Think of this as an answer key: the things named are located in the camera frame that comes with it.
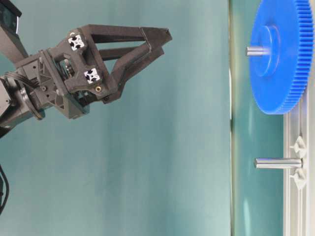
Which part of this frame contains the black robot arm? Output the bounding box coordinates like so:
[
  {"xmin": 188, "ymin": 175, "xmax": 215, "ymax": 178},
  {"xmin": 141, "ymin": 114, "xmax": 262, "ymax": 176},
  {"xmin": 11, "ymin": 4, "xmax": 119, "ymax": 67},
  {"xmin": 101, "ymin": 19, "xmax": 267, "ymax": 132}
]
[{"xmin": 0, "ymin": 25, "xmax": 172, "ymax": 136}]

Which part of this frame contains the white bracket below lower shaft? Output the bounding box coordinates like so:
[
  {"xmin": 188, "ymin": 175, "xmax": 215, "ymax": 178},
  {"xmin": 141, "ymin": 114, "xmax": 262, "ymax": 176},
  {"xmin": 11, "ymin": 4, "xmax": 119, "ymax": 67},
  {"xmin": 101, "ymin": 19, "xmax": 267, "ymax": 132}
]
[{"xmin": 289, "ymin": 168, "xmax": 307, "ymax": 190}]

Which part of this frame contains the steel shaft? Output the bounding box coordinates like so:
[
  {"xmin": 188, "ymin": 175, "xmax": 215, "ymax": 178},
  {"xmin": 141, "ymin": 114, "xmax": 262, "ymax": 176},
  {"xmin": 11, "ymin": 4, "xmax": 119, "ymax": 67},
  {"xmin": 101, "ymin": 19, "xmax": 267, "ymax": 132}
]
[
  {"xmin": 254, "ymin": 158, "xmax": 303, "ymax": 169},
  {"xmin": 246, "ymin": 46, "xmax": 270, "ymax": 57}
]

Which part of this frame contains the large blue gear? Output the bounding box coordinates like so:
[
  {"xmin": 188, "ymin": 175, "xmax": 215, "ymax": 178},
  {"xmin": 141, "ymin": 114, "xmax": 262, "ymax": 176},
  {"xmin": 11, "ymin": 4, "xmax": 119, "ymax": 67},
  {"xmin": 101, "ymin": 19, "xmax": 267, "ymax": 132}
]
[{"xmin": 249, "ymin": 0, "xmax": 315, "ymax": 115}]

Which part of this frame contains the white bracket above lower shaft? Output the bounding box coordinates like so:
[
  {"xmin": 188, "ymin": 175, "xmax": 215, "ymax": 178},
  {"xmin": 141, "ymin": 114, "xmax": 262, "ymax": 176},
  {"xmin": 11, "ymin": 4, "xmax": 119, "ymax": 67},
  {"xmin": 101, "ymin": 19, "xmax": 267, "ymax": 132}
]
[{"xmin": 290, "ymin": 136, "xmax": 307, "ymax": 159}]

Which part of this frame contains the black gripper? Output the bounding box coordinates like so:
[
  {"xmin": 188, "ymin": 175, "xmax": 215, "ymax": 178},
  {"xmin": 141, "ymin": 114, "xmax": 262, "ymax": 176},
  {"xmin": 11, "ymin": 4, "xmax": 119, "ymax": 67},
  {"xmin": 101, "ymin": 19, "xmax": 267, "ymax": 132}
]
[{"xmin": 14, "ymin": 25, "xmax": 172, "ymax": 119}]

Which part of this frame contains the upper steel shaft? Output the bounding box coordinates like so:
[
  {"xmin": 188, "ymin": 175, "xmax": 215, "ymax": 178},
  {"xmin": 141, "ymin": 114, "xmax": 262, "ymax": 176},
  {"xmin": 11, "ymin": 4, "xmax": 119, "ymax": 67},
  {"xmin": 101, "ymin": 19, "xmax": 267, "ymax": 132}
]
[{"xmin": 246, "ymin": 46, "xmax": 270, "ymax": 57}]

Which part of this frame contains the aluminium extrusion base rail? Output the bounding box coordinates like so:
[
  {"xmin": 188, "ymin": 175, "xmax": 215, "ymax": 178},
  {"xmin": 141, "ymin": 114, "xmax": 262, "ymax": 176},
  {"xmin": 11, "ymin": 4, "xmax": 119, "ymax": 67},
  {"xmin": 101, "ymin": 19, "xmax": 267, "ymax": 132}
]
[{"xmin": 282, "ymin": 0, "xmax": 315, "ymax": 236}]

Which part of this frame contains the lower steel shaft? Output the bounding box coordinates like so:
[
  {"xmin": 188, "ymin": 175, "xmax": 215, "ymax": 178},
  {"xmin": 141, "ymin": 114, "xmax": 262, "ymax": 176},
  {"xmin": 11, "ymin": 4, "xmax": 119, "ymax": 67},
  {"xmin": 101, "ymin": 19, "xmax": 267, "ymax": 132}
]
[{"xmin": 254, "ymin": 158, "xmax": 303, "ymax": 169}]

